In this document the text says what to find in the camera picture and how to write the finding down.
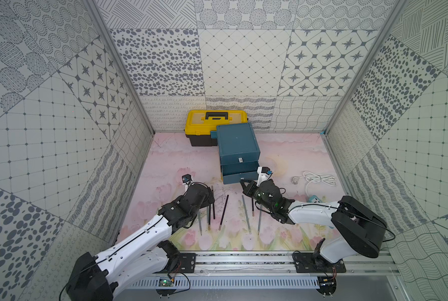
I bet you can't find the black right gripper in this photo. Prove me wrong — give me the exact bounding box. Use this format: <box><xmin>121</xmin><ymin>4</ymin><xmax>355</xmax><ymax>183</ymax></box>
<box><xmin>240</xmin><ymin>179</ymin><xmax>274</xmax><ymax>213</ymax></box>

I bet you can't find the teal drawer cabinet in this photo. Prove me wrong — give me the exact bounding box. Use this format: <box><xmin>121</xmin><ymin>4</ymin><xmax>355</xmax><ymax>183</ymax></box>
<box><xmin>216</xmin><ymin>123</ymin><xmax>260</xmax><ymax>166</ymax></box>

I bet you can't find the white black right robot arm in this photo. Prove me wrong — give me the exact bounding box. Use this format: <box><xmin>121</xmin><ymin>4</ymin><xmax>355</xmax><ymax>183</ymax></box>
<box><xmin>240</xmin><ymin>179</ymin><xmax>387</xmax><ymax>264</ymax></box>

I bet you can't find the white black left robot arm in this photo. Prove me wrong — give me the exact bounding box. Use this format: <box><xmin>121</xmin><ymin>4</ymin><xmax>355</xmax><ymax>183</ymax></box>
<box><xmin>61</xmin><ymin>181</ymin><xmax>215</xmax><ymax>300</ymax></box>

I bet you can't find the black pencil left cluster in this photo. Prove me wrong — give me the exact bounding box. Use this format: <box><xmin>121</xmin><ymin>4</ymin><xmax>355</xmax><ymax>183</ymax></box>
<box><xmin>207</xmin><ymin>204</ymin><xmax>211</xmax><ymax>232</ymax></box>

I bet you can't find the black pencil cluster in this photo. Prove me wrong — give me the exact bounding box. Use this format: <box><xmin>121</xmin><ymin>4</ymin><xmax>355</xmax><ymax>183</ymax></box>
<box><xmin>207</xmin><ymin>204</ymin><xmax>211</xmax><ymax>232</ymax></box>
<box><xmin>211</xmin><ymin>186</ymin><xmax>216</xmax><ymax>219</ymax></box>

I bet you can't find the black pencil slanted middle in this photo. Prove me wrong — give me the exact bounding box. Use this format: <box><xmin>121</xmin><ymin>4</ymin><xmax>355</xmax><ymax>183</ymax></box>
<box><xmin>218</xmin><ymin>194</ymin><xmax>229</xmax><ymax>231</ymax></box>

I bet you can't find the teal power strip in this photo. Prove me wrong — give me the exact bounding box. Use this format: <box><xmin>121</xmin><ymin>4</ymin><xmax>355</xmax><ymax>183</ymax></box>
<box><xmin>308</xmin><ymin>195</ymin><xmax>321</xmax><ymax>203</ymax></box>

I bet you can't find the yellow black toolbox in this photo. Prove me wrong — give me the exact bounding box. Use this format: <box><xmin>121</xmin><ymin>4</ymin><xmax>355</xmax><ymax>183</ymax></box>
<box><xmin>185</xmin><ymin>110</ymin><xmax>249</xmax><ymax>147</ymax></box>

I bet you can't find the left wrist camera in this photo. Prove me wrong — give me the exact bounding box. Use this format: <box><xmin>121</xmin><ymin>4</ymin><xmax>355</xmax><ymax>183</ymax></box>
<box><xmin>182</xmin><ymin>174</ymin><xmax>192</xmax><ymax>185</ymax></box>

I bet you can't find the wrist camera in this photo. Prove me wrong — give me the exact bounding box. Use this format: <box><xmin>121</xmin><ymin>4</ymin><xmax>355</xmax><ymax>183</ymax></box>
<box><xmin>257</xmin><ymin>166</ymin><xmax>272</xmax><ymax>187</ymax></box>
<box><xmin>182</xmin><ymin>174</ymin><xmax>192</xmax><ymax>185</ymax></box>

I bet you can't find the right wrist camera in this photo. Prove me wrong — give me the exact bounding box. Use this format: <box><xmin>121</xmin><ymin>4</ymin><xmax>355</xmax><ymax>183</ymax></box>
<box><xmin>257</xmin><ymin>166</ymin><xmax>272</xmax><ymax>187</ymax></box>

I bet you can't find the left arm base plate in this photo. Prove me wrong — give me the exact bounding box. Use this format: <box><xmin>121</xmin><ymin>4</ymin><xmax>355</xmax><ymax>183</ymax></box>
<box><xmin>171</xmin><ymin>253</ymin><xmax>196</xmax><ymax>273</ymax></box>

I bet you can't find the white slotted cable duct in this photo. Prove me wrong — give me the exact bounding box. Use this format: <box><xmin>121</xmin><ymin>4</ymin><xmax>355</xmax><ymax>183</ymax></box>
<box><xmin>129</xmin><ymin>275</ymin><xmax>319</xmax><ymax>290</ymax></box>

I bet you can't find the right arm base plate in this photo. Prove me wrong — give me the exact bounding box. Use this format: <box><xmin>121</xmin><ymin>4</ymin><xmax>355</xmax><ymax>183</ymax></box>
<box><xmin>292</xmin><ymin>251</ymin><xmax>346</xmax><ymax>274</ymax></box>

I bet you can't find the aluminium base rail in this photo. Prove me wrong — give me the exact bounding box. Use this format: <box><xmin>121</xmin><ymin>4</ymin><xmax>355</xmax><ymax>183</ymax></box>
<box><xmin>190</xmin><ymin>251</ymin><xmax>400</xmax><ymax>276</ymax></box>

